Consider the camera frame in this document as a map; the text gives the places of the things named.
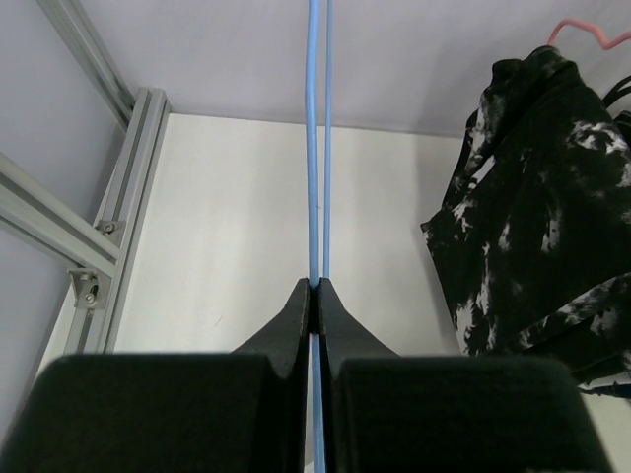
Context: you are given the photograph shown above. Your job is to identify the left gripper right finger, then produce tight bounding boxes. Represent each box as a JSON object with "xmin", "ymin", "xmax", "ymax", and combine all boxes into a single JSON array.
[{"xmin": 317, "ymin": 280, "xmax": 611, "ymax": 472}]

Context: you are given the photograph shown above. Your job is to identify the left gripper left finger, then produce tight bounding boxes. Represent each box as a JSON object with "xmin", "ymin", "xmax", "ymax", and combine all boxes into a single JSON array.
[{"xmin": 1, "ymin": 280, "xmax": 311, "ymax": 472}]

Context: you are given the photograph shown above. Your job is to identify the light blue hanger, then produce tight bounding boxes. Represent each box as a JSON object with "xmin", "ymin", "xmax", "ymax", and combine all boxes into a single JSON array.
[{"xmin": 305, "ymin": 0, "xmax": 327, "ymax": 473}]

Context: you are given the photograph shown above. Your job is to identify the black white patterned trousers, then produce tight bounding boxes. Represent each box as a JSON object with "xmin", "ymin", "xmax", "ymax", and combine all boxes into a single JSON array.
[{"xmin": 422, "ymin": 46, "xmax": 630, "ymax": 398}]

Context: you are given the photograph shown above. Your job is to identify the pink hanger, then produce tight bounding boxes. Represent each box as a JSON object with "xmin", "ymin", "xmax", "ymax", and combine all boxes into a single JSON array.
[{"xmin": 546, "ymin": 18, "xmax": 631, "ymax": 50}]

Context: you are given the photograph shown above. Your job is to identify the aluminium frame left struts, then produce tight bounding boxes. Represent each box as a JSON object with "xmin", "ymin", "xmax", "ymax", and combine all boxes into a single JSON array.
[{"xmin": 1, "ymin": 1, "xmax": 171, "ymax": 369}]

